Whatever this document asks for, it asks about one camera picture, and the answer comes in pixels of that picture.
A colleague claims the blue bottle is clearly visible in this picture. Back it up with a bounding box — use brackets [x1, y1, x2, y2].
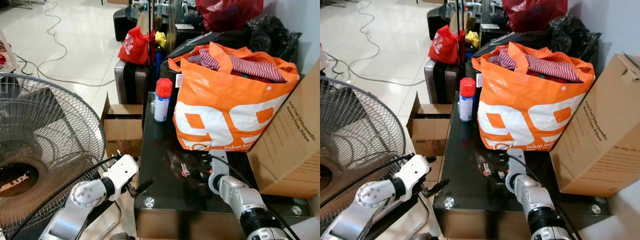
[154, 46, 166, 81]

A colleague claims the small open cardboard box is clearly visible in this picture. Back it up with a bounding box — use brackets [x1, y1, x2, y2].
[101, 92, 144, 158]
[406, 92, 453, 157]

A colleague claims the spray can red cap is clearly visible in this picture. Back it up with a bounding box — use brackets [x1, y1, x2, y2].
[458, 77, 477, 123]
[154, 78, 174, 124]

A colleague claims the red plastic bag white print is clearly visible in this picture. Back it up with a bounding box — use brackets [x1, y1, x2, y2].
[428, 25, 466, 65]
[118, 26, 156, 66]

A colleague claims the black garbage bag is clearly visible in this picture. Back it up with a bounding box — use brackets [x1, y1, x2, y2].
[244, 14, 302, 63]
[547, 15, 602, 63]

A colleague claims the grey wire fan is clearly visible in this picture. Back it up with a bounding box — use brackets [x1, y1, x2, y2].
[320, 75, 407, 233]
[0, 72, 107, 236]

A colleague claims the orange white shopping bag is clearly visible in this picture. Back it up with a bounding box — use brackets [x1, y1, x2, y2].
[471, 41, 597, 152]
[168, 41, 300, 152]

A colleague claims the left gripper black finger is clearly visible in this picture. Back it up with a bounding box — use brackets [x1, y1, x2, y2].
[134, 179, 154, 196]
[429, 179, 450, 196]

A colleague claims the dark red plastic bag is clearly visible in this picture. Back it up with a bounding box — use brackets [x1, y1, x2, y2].
[501, 0, 569, 33]
[195, 0, 264, 33]

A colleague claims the white floor cable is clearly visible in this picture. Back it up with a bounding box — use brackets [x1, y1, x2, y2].
[347, 0, 427, 87]
[37, 0, 117, 87]

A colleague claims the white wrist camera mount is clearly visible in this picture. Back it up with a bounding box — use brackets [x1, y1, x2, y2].
[101, 154, 140, 193]
[505, 149, 527, 195]
[207, 150, 232, 195]
[395, 154, 432, 193]

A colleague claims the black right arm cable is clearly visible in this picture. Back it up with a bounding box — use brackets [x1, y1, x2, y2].
[509, 154, 582, 240]
[210, 154, 301, 240]

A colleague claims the large brown cardboard box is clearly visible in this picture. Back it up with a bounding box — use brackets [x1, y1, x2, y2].
[550, 52, 640, 197]
[247, 60, 321, 199]

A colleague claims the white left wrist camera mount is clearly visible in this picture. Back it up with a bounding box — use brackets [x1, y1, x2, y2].
[395, 154, 432, 193]
[101, 154, 140, 193]

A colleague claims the brown suitcase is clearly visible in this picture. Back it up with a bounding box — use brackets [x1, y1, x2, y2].
[114, 59, 152, 105]
[424, 57, 462, 104]

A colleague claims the red striped cloth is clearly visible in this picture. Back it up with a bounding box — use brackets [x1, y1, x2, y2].
[487, 47, 583, 84]
[187, 47, 287, 84]

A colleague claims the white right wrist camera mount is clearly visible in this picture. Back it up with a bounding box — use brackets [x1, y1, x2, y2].
[207, 150, 232, 195]
[505, 149, 527, 195]

